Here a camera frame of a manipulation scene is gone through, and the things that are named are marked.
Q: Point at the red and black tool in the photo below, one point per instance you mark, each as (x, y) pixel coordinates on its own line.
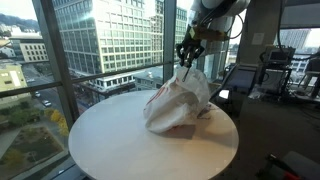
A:
(276, 164)

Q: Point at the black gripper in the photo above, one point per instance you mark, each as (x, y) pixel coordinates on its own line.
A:
(193, 42)

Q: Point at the small electronics monitor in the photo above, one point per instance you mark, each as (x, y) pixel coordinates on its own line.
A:
(280, 55)

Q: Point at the narrow window mullion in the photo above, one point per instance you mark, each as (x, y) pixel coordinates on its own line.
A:
(169, 33)

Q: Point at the dark flat screen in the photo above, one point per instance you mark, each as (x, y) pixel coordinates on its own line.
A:
(243, 80)

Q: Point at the wide slanted window mullion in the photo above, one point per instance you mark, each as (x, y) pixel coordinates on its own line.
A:
(58, 60)

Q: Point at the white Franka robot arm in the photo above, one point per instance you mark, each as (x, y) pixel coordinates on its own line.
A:
(216, 6)

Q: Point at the black equipment cart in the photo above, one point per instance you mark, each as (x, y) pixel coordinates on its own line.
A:
(276, 81)

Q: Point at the white paper sign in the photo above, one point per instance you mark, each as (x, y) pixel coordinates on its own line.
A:
(258, 38)

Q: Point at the round white table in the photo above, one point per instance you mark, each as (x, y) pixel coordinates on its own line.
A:
(116, 150)

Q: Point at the grey box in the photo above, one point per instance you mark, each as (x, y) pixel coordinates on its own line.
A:
(306, 166)

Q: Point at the white plastic shopping bag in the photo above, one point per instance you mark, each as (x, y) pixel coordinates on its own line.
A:
(173, 106)

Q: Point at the dark window handrail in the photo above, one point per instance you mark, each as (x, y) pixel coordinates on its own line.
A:
(116, 72)

